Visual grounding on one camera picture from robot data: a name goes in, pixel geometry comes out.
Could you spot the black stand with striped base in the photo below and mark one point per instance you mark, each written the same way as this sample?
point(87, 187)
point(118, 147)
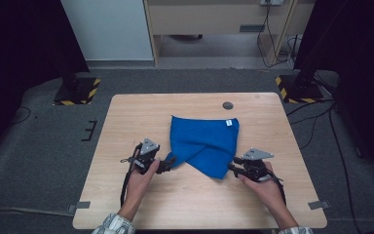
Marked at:
point(78, 91)
point(302, 89)

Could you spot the grey tape piece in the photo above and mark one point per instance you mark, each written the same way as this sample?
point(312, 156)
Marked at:
point(318, 205)
point(82, 205)

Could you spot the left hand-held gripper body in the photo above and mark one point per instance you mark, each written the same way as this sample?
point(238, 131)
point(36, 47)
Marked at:
point(146, 156)

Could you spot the black curtain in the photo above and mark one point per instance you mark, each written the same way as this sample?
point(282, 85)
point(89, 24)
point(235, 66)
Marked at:
point(363, 48)
point(19, 48)

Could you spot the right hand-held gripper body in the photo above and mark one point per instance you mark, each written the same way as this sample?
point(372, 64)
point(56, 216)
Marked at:
point(256, 167)

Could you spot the white power strip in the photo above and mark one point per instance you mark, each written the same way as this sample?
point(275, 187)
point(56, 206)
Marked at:
point(271, 2)

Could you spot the person's left hand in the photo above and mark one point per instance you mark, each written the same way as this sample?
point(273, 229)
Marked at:
point(138, 187)

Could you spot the person's left striped sleeve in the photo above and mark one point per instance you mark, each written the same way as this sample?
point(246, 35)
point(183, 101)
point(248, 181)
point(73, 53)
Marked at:
point(115, 225)

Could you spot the white cabinet panel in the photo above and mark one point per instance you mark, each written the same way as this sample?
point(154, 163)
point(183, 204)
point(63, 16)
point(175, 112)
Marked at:
point(107, 29)

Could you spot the person's right hand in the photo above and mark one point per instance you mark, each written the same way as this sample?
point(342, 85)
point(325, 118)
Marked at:
point(268, 191)

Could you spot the blue microfiber cloth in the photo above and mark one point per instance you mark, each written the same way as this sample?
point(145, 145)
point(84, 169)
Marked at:
point(204, 139)

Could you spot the person's right striped sleeve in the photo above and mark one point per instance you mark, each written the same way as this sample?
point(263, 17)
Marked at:
point(297, 230)

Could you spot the person's striped sleeve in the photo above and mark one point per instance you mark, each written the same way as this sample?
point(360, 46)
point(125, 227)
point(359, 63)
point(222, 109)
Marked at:
point(297, 230)
point(115, 225)

